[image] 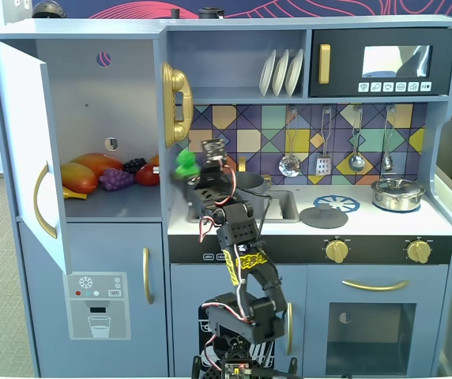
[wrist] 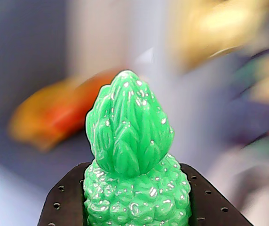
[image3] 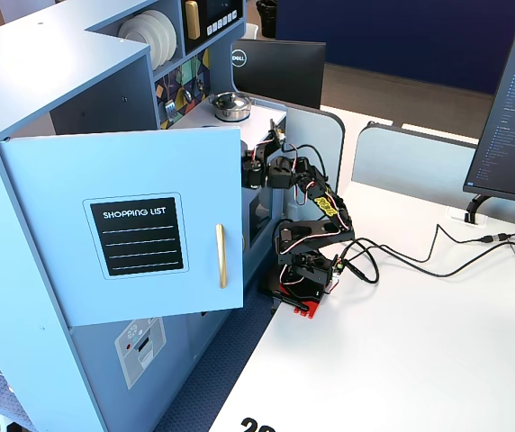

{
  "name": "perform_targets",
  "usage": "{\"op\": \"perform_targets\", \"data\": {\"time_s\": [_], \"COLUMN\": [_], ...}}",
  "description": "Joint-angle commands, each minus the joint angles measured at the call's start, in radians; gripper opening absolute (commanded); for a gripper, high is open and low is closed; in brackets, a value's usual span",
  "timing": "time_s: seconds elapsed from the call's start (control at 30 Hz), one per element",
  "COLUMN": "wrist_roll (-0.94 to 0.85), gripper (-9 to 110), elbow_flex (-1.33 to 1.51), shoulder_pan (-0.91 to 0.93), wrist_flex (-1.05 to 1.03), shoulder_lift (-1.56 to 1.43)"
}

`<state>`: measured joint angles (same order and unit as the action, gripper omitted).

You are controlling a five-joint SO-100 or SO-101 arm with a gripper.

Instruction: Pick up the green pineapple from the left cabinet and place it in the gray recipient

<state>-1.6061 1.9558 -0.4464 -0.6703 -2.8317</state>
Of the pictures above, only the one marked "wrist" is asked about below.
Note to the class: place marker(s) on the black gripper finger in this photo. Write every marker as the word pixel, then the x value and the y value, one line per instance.
pixel 209 202
pixel 66 200

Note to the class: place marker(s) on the green toy pineapple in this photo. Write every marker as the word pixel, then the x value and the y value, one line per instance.
pixel 129 141

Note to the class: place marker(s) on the large red orange mango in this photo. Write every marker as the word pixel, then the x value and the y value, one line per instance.
pixel 54 117

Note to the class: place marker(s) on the gold toy telephone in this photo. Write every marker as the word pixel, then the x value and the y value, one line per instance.
pixel 219 23

